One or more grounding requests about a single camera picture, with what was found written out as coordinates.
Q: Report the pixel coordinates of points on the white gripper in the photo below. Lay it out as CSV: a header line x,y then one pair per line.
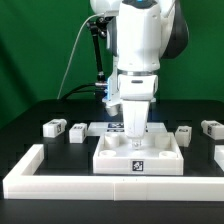
x,y
136,93

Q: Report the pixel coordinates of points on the white square tabletop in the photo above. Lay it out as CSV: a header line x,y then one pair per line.
x,y
158,154

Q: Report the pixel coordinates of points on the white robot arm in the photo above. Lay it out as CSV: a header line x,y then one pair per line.
x,y
140,33

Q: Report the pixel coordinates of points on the white marker plate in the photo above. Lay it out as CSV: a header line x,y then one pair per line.
x,y
98,128

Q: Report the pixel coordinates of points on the white U-shaped fence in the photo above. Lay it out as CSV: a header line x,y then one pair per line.
x,y
23,183

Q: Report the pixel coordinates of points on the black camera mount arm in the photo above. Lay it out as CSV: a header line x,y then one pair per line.
x,y
98,30

